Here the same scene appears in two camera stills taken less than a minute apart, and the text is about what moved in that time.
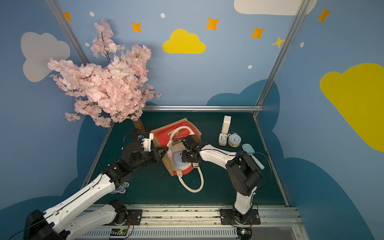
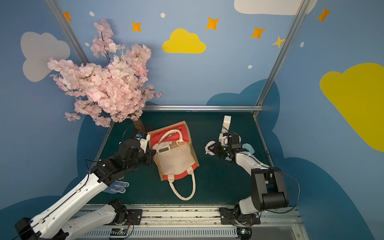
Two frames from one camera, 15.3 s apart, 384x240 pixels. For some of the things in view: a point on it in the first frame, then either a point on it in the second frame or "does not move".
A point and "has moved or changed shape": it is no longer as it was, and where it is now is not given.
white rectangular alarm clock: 222,139 does not move
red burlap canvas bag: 171,136 has moved or changed shape
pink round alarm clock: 169,154 has moved or changed shape
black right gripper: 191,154 → 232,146
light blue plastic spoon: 249,149 does not move
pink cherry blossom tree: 111,86 does not move
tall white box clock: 226,125 does not move
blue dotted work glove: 120,189 does not move
